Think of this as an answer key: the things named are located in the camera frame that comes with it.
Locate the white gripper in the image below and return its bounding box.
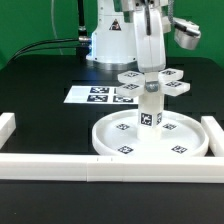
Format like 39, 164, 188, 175
133, 7, 166, 93

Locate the white cross-shaped table base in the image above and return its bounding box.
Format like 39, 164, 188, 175
116, 68, 190, 98

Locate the white round table top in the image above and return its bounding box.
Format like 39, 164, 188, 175
92, 109, 209, 158

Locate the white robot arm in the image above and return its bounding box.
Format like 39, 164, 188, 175
86, 0, 170, 92

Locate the white marker sheet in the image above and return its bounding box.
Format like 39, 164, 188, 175
64, 85, 138, 105

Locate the white right fence bar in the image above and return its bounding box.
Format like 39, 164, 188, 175
201, 116, 224, 157

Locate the white fence bar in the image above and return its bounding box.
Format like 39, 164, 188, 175
0, 113, 16, 149
0, 153, 224, 183
201, 116, 224, 157

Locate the white left fence bar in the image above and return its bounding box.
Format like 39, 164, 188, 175
0, 113, 16, 149

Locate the white front fence bar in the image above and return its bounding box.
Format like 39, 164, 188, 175
0, 153, 224, 183

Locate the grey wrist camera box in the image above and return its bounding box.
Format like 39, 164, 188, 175
174, 18, 201, 50

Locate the black upright cable connector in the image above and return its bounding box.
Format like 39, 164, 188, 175
77, 0, 88, 57

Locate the thin white cable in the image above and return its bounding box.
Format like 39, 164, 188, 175
50, 0, 64, 56

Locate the black cable bundle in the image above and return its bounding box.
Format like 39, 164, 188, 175
8, 37, 93, 64

